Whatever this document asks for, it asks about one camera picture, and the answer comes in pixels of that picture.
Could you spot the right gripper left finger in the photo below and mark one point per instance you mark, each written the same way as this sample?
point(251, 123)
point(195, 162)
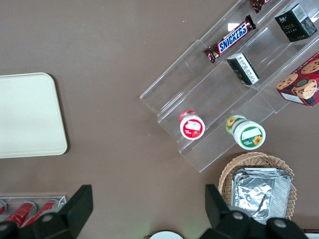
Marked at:
point(74, 214)

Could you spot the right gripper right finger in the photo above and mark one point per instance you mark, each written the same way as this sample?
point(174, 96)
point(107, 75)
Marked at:
point(219, 216)

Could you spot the light wicker basket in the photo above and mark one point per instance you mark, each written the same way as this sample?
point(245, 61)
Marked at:
point(226, 171)

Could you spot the beige plastic tray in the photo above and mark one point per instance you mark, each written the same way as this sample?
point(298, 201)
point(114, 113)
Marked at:
point(27, 114)

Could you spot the clear acrylic bottle rack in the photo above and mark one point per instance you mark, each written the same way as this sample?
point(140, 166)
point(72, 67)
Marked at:
point(59, 199)

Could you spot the red cola bottle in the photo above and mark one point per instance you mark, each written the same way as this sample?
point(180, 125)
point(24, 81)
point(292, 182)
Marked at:
point(41, 211)
point(20, 212)
point(2, 207)

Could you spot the aluminium foil container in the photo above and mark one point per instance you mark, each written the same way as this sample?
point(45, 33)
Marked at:
point(259, 194)

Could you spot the green lid yogurt cup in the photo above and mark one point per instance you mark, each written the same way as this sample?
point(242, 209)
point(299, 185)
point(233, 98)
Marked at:
point(249, 135)

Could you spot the red lid yogurt cup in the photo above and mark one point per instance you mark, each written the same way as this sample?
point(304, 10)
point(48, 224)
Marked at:
point(192, 127)

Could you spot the white plastic bin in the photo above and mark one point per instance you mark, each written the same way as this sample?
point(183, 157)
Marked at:
point(311, 236)

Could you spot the clear acrylic stepped stand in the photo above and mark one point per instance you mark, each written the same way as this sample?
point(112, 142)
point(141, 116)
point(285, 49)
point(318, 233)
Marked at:
point(189, 82)

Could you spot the small black carton box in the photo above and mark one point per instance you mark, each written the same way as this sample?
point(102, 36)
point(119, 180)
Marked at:
point(295, 23)
point(243, 68)

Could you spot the red cookie box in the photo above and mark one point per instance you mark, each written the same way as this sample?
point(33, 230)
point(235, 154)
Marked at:
point(302, 79)

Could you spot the Snickers chocolate bar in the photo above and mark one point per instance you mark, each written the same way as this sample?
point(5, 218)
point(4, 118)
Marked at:
point(258, 5)
point(231, 39)

